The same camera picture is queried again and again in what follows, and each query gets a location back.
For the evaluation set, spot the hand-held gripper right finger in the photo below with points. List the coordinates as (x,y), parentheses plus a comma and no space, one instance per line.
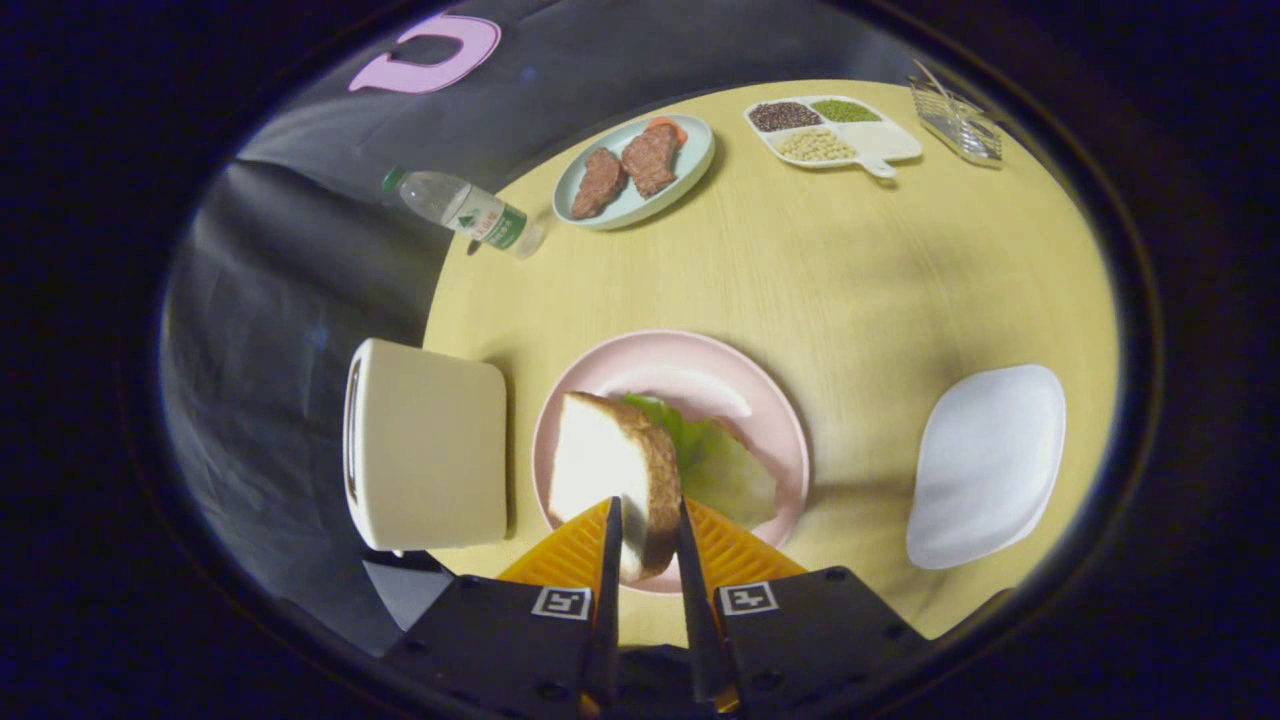
(695,600)

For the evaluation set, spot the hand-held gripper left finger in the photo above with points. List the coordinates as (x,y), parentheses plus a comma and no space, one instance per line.
(611,600)

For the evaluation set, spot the green lettuce leaf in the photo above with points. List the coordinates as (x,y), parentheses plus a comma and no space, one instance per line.
(720,470)

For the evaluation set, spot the thick crusted bread slice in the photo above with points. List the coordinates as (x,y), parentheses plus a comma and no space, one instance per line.
(600,460)

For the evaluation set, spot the cream white toaster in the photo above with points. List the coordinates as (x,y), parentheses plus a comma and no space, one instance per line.
(430,450)

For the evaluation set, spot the pink round plate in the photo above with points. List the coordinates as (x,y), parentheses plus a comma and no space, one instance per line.
(680,360)

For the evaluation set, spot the white square plate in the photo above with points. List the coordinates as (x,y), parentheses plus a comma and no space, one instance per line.
(985,470)

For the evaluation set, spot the clear plastic water bottle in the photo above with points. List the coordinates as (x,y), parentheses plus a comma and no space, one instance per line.
(470,212)

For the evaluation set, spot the brown steak piece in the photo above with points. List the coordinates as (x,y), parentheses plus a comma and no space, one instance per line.
(650,160)
(598,183)

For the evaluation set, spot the light blue oval plate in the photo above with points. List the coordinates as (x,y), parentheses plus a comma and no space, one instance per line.
(692,170)

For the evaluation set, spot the black backdrop cloth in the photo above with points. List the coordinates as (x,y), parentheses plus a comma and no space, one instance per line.
(300,250)

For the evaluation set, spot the pile of yellow beans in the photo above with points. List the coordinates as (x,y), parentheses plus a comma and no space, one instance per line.
(815,146)

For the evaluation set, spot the orange-red vegetable slice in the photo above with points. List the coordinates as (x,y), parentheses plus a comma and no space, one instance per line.
(672,127)

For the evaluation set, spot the pile of dark brown beans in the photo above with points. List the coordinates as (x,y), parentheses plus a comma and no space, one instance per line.
(785,116)

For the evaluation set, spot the white divided dish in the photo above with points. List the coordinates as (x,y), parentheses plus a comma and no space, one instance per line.
(885,140)

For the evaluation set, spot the pile of green beans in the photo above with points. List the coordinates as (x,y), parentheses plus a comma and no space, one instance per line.
(845,110)

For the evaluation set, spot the wooden chopstick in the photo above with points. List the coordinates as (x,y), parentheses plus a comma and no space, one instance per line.
(930,78)

